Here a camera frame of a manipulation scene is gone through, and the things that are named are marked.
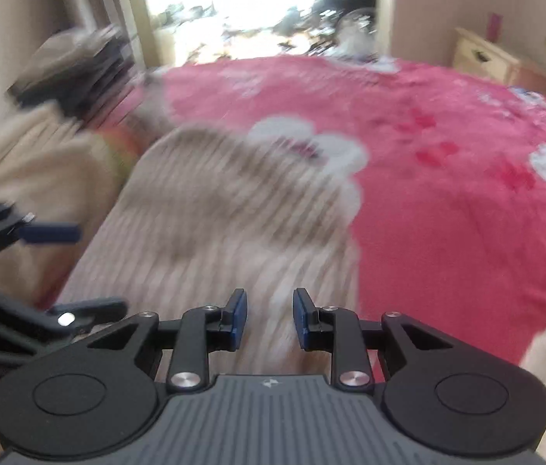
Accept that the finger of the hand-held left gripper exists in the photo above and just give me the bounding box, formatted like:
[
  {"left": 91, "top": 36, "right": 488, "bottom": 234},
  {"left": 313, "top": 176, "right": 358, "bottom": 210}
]
[
  {"left": 0, "top": 288, "right": 129, "bottom": 370},
  {"left": 0, "top": 206, "right": 82, "bottom": 260}
]

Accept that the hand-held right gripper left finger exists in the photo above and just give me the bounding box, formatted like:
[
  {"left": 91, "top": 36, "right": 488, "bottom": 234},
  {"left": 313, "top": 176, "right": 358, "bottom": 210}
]
[{"left": 86, "top": 289, "right": 249, "bottom": 393}]

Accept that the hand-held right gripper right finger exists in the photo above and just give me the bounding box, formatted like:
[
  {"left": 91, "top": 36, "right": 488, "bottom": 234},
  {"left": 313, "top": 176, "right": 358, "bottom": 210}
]
[{"left": 292, "top": 288, "right": 454, "bottom": 393}]

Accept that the beige ribbed sweater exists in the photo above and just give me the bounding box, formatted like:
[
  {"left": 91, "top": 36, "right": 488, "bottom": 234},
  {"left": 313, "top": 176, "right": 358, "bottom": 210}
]
[{"left": 57, "top": 123, "right": 366, "bottom": 383}]

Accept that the folded cream clothes stack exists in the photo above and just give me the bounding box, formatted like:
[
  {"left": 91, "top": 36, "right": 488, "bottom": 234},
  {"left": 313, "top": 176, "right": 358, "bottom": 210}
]
[{"left": 0, "top": 107, "right": 141, "bottom": 306}]

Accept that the pile of dark clothes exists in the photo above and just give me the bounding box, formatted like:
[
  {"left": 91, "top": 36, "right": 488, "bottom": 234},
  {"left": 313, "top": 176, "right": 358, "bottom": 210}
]
[{"left": 7, "top": 26, "right": 136, "bottom": 122}]

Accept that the red floral blanket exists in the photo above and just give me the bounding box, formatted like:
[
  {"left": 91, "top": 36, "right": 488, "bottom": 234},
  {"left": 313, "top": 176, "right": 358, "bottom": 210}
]
[{"left": 123, "top": 55, "right": 546, "bottom": 369}]

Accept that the grey curtain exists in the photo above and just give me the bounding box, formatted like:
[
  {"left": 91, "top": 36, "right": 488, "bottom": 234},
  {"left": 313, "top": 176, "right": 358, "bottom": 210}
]
[{"left": 84, "top": 0, "right": 158, "bottom": 66}]

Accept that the white plastic bag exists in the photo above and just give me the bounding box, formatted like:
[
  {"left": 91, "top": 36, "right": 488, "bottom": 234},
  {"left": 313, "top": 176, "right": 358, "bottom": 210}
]
[{"left": 338, "top": 10, "right": 380, "bottom": 54}]

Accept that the cream nightstand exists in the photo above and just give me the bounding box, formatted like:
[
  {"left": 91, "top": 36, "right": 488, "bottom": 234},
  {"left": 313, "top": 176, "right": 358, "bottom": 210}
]
[{"left": 452, "top": 26, "right": 523, "bottom": 85}]

